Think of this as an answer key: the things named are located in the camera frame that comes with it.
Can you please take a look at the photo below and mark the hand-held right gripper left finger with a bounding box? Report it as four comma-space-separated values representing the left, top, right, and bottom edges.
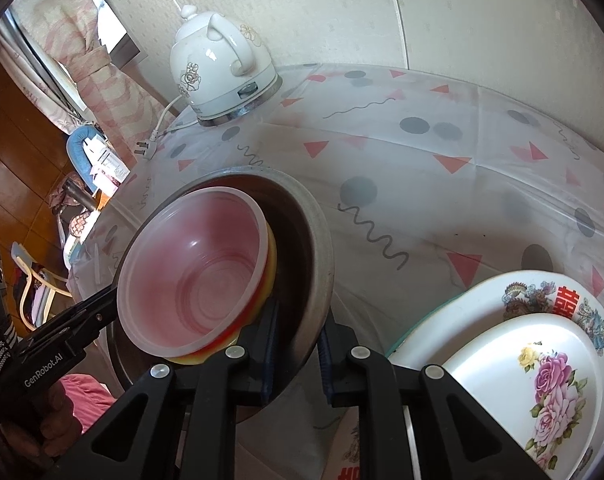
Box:
84, 300, 283, 480

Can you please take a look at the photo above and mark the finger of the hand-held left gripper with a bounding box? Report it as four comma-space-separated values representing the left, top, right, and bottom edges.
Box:
29, 285, 119, 356

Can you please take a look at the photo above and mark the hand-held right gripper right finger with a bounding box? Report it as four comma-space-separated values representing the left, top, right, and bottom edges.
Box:
318, 321, 545, 480

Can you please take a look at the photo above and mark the yellow plastic bowl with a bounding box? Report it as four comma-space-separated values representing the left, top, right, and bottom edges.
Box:
169, 220, 279, 366

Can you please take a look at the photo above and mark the stainless steel bowl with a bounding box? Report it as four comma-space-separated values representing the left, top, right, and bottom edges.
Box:
106, 170, 335, 413

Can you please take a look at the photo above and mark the teal plate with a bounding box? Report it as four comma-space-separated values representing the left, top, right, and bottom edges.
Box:
383, 292, 465, 361

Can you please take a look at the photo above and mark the red plastic bowl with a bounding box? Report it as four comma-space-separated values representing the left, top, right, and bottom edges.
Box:
116, 186, 267, 359

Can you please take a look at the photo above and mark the large white dragon-print plate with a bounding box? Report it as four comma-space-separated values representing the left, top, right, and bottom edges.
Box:
389, 270, 604, 480

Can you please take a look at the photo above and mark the small white floral plate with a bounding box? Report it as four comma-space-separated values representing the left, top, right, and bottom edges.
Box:
439, 312, 604, 480

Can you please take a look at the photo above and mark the person's left hand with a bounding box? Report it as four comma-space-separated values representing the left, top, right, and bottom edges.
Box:
4, 377, 90, 461

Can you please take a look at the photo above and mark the pink clothing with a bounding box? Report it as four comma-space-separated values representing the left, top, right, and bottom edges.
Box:
62, 372, 120, 433

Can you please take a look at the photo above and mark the white printed cloth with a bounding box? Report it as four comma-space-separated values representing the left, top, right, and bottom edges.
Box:
237, 380, 423, 480

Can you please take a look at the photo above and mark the white cardboard box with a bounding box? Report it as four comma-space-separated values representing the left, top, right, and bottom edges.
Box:
84, 135, 133, 193

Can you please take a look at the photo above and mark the pink patterned curtain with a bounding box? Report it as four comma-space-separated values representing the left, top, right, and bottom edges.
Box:
9, 0, 177, 161

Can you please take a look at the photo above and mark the window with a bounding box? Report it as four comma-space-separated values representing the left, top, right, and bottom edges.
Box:
0, 0, 143, 126

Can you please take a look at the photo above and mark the white ceramic electric kettle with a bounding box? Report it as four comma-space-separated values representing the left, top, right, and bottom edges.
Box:
169, 5, 283, 127

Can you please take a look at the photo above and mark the wooden chair frame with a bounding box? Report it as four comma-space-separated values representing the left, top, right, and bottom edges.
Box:
12, 242, 73, 331

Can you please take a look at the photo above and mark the white kettle power cord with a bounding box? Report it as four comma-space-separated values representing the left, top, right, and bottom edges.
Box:
133, 94, 199, 162

